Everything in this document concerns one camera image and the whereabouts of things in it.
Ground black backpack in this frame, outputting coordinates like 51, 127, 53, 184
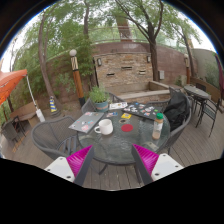
164, 92, 190, 131

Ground small dark round coaster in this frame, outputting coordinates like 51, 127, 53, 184
119, 119, 126, 124

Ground far round patio table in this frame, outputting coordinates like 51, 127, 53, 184
183, 84, 212, 116

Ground grey mesh chair left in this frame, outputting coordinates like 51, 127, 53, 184
31, 116, 81, 160

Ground blue yellow striped cone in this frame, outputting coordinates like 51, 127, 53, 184
49, 96, 57, 113

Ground orange patio umbrella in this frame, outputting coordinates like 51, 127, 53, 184
0, 69, 27, 105

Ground red round coaster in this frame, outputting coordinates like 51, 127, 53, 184
121, 124, 133, 132

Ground black metal chair right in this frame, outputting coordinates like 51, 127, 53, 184
195, 97, 224, 138

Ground grey mesh chair right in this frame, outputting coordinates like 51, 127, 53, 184
146, 98, 192, 150

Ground black laptop with stickers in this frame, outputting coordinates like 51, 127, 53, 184
123, 102, 162, 120

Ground dark chair far left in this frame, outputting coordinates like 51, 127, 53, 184
1, 116, 25, 144

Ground yellow square sticker card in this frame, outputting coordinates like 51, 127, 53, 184
121, 113, 132, 119

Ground bottle with green cap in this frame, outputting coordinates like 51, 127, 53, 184
152, 113, 164, 140

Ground potted green plant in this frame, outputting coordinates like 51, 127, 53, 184
89, 86, 109, 112

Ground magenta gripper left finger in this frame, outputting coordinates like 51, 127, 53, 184
45, 145, 94, 186

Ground grey laptop with stickers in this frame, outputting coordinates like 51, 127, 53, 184
69, 112, 103, 133

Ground round glass patio table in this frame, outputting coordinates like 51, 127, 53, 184
78, 110, 170, 165

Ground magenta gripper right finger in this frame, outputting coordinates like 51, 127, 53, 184
132, 144, 183, 185

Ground white ceramic mug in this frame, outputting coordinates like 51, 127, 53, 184
94, 119, 113, 135

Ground wooden lamp post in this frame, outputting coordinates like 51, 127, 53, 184
69, 49, 85, 107

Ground white paper sheet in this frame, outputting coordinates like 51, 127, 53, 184
109, 102, 128, 110

